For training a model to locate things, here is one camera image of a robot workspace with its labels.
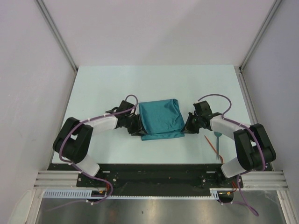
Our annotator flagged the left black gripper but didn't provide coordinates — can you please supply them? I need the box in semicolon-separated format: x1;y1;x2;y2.
124;114;147;137

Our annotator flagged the teal satin napkin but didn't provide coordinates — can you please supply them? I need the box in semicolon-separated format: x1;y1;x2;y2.
139;99;185;141

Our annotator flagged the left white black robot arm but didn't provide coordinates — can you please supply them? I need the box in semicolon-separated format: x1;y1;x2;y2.
52;100;147;187

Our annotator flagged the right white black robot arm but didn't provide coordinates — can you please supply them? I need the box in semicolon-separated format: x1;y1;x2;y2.
181;101;276;187

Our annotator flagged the teal plastic spoon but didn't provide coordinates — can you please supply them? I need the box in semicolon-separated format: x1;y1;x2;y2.
214;132;222;159

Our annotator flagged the orange plastic knife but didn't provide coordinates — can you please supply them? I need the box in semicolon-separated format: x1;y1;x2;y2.
204;135;224;164

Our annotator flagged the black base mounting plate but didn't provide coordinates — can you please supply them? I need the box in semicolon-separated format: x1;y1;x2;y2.
48;163;273;198

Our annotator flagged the white slotted cable duct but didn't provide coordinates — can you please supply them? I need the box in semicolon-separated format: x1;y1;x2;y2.
43;188;234;200

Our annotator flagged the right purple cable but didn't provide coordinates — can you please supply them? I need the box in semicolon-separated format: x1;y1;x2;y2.
198;93;268;217

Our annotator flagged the right aluminium frame post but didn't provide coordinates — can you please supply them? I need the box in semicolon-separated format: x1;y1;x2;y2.
238;0;284;72

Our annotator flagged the aluminium frame post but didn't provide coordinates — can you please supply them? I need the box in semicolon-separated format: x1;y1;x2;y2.
34;0;78;73
238;0;284;72

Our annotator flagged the left aluminium frame post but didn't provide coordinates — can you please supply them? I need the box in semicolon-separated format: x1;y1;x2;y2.
34;0;78;73

